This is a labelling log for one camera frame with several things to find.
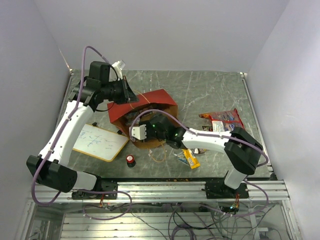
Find yellow snack packet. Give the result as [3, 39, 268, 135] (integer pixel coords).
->
[182, 149, 201, 169]

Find aluminium frame rail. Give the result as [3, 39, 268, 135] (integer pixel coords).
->
[27, 181, 291, 203]

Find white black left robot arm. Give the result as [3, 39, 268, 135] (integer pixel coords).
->
[26, 60, 139, 199]

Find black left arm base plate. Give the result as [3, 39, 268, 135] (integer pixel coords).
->
[71, 180, 118, 200]

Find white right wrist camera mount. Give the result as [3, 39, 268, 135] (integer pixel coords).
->
[129, 124, 147, 141]

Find loose cables under table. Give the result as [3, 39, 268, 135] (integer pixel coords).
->
[82, 199, 266, 240]

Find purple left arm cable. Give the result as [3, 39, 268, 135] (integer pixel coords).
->
[31, 45, 111, 207]

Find red candy assortment bag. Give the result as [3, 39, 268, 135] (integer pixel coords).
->
[198, 108, 245, 132]

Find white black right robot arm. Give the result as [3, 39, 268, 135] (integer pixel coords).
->
[130, 113, 263, 198]

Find red paper bag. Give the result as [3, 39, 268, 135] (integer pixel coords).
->
[107, 89, 178, 149]

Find brown white snack bar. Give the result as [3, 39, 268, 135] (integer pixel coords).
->
[193, 148, 206, 155]

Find blue white snack wrapper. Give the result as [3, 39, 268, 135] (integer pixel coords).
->
[173, 151, 189, 166]

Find small whiteboard yellow frame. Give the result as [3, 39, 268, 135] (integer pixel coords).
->
[73, 124, 129, 162]

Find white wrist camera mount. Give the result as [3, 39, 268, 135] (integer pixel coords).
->
[129, 124, 147, 141]
[109, 60, 126, 81]

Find red cap black marker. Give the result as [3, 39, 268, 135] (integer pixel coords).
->
[126, 154, 136, 168]

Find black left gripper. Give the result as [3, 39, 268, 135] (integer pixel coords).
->
[101, 75, 140, 105]

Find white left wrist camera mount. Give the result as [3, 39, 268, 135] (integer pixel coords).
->
[109, 60, 126, 81]

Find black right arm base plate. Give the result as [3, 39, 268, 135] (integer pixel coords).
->
[201, 179, 249, 199]

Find purple M&M's packet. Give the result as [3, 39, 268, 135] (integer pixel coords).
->
[202, 126, 213, 132]

